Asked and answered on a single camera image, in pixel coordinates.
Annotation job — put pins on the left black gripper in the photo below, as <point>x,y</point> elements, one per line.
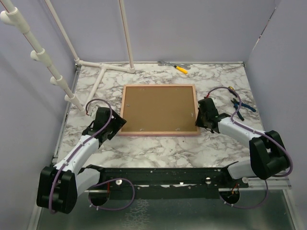
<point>118,122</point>

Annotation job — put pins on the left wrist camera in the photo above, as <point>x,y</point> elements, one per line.
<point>91,113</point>

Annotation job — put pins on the pink picture frame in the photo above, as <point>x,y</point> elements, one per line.
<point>159,110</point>

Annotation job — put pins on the blue handled pliers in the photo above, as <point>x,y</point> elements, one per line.
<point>236,104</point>

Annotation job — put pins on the yellow handled screwdriver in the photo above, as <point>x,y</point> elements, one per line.
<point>181,69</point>

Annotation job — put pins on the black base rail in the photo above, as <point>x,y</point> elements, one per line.
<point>162,183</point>

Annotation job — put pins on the silver wrench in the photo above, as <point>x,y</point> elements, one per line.
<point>163,63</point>

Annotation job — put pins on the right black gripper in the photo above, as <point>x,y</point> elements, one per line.
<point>198,122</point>

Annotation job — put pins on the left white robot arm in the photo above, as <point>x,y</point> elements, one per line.
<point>61,184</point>

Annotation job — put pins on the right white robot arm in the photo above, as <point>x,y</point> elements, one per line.
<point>266,149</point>

